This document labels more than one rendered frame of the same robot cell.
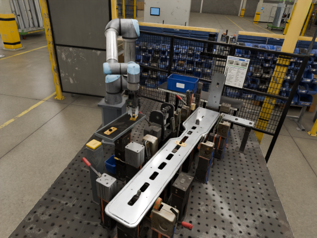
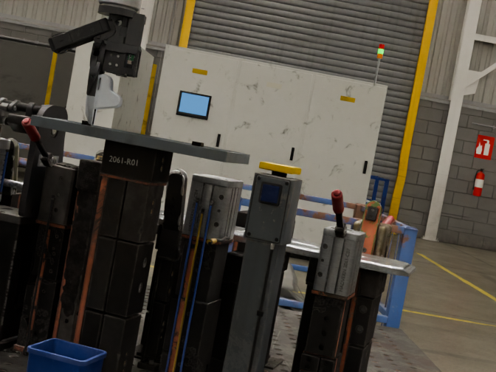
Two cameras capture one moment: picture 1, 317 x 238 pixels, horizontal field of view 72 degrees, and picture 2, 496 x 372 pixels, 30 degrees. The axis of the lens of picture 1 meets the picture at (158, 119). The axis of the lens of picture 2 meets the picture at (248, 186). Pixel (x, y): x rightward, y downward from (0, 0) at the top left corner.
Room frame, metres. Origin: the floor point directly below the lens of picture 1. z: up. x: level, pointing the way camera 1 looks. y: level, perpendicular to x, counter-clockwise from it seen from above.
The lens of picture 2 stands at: (1.34, 1.88, 1.20)
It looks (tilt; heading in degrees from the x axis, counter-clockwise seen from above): 3 degrees down; 259
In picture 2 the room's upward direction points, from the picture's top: 10 degrees clockwise
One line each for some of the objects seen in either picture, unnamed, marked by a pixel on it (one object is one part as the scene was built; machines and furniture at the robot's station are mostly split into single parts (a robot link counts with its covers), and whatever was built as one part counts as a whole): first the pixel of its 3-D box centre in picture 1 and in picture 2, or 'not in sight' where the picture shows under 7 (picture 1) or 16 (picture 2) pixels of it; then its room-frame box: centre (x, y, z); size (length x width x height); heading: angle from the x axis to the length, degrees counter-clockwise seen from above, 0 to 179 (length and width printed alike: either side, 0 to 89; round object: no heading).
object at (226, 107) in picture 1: (222, 121); not in sight; (1.87, -0.62, 0.88); 0.08 x 0.08 x 0.36; 63
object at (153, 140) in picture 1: (149, 160); not in sight; (1.20, 0.04, 0.89); 0.13 x 0.11 x 0.38; 63
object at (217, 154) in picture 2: (122, 124); (141, 139); (1.22, 0.23, 1.16); 0.37 x 0.14 x 0.02; 153
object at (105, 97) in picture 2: (129, 111); (103, 100); (1.29, 0.19, 1.21); 0.06 x 0.03 x 0.09; 171
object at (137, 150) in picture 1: (134, 172); (198, 281); (1.05, 0.13, 0.90); 0.13 x 0.10 x 0.41; 63
